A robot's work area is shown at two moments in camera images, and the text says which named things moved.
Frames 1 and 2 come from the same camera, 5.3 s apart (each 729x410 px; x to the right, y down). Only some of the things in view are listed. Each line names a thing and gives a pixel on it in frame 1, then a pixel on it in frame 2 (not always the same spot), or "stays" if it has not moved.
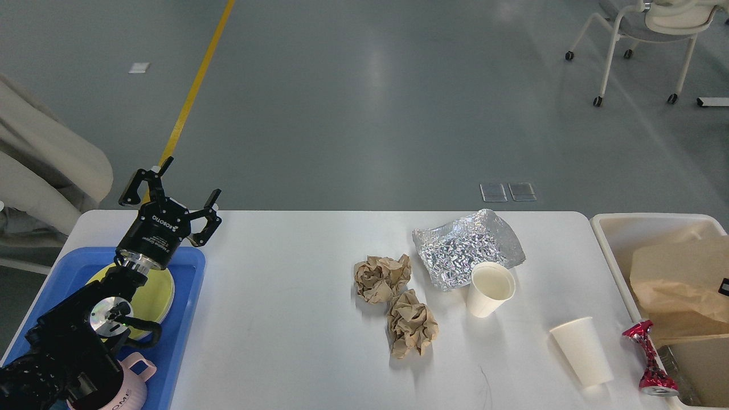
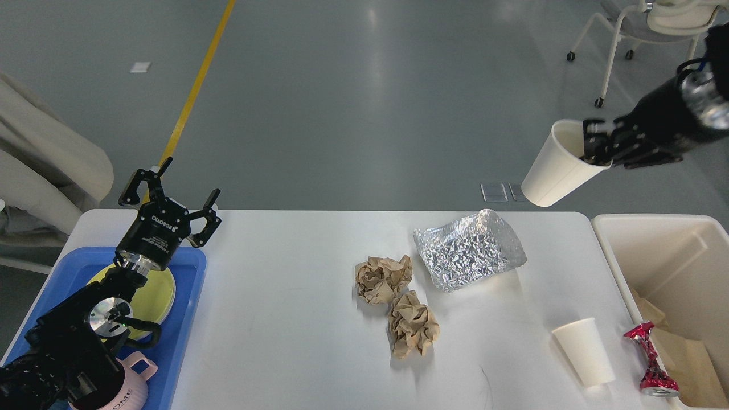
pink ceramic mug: x=133 y=394 stays
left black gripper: x=153 y=237 stays
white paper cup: x=491 y=286 to x=558 y=165
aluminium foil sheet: x=449 y=251 stays
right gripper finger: x=724 y=288 to x=665 y=115
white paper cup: x=580 y=341 stays
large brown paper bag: x=678 y=287 to x=689 y=363
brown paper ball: x=411 y=326 stays
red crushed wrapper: x=655 y=380 stays
